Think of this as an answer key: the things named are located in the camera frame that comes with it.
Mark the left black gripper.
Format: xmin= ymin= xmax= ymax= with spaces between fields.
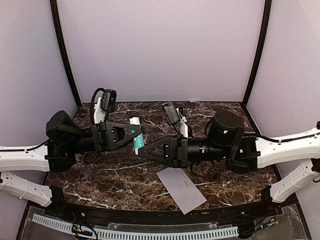
xmin=67 ymin=120 xmax=146 ymax=154

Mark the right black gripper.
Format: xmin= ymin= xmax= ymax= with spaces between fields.
xmin=137 ymin=135 xmax=229 ymax=169

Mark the green glue stick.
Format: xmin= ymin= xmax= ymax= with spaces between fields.
xmin=129 ymin=116 xmax=145 ymax=155

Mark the grey envelope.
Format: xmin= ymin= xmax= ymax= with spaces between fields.
xmin=156 ymin=167 xmax=207 ymax=215

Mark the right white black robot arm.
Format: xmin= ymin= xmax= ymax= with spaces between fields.
xmin=138 ymin=110 xmax=320 ymax=217

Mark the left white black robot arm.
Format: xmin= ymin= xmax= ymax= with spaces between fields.
xmin=0 ymin=110 xmax=142 ymax=218

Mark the small circuit board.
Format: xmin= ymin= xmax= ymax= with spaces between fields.
xmin=71 ymin=225 xmax=94 ymax=238

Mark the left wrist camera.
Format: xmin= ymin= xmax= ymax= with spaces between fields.
xmin=89 ymin=87 xmax=117 ymax=125

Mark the white slotted cable duct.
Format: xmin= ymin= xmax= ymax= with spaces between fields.
xmin=32 ymin=213 xmax=239 ymax=240

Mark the black front rail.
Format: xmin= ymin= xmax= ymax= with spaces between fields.
xmin=27 ymin=184 xmax=298 ymax=226

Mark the left black frame post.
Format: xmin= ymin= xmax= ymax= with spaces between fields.
xmin=49 ymin=0 xmax=82 ymax=108

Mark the black frame post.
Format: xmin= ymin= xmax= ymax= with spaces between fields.
xmin=241 ymin=0 xmax=272 ymax=108
xmin=49 ymin=0 xmax=82 ymax=108

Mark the right black frame post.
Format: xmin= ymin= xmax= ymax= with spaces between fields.
xmin=241 ymin=0 xmax=272 ymax=108

